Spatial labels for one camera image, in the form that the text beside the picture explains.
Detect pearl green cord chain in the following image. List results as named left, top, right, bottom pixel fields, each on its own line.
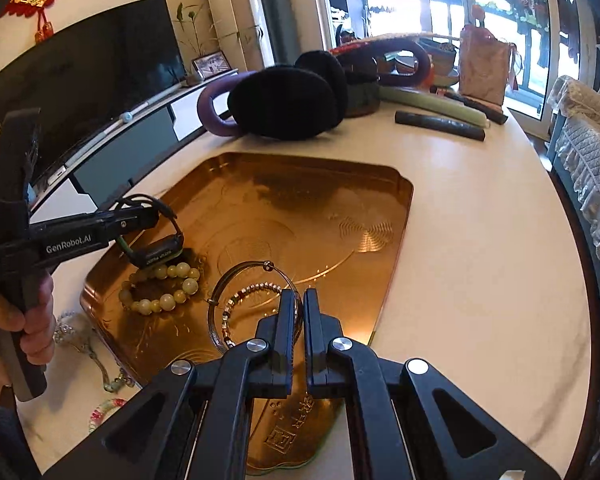
left=52, top=311, right=136, bottom=394

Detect green black smart watch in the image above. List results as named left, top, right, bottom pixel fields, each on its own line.
left=112, top=193, right=184, bottom=269

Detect silver metal bangle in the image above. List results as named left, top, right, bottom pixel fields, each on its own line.
left=207, top=260, right=302, bottom=354

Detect person's left hand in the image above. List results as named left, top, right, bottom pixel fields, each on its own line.
left=0, top=274, right=56, bottom=397

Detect white grey tv cabinet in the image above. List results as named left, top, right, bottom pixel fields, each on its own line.
left=31, top=70, right=238, bottom=222

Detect black flat television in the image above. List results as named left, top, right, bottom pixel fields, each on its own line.
left=0, top=0, right=185, bottom=179

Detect purple earmuff headband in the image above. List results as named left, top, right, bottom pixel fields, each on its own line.
left=196, top=70, right=257, bottom=138

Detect gold metal tray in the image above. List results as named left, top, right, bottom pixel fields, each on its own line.
left=78, top=152, right=414, bottom=476

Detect framed photo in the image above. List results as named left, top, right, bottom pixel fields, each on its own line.
left=192, top=51, right=232, bottom=79

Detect bamboo plant in vase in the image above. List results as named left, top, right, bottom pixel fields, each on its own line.
left=172, top=2, right=263, bottom=86

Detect black fuzzy earmuffs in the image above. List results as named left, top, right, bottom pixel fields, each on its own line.
left=227, top=50, right=348, bottom=141

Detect black remote control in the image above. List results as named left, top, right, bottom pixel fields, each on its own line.
left=394, top=110, right=486, bottom=142

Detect pale green cushion roll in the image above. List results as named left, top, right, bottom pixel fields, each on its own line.
left=379, top=87, right=490, bottom=128

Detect black round tin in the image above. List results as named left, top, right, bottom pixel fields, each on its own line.
left=344, top=72, right=380, bottom=118

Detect pink gift bag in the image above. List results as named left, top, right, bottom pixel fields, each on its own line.
left=458, top=24, right=517, bottom=106

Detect small silver bead bracelet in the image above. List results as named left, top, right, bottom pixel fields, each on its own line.
left=221, top=282, right=294, bottom=348

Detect pink green bead bracelet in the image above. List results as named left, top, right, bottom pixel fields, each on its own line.
left=87, top=398, right=128, bottom=434

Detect yellow jade bead bracelet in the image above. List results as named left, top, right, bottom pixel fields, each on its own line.
left=118, top=261, right=202, bottom=317

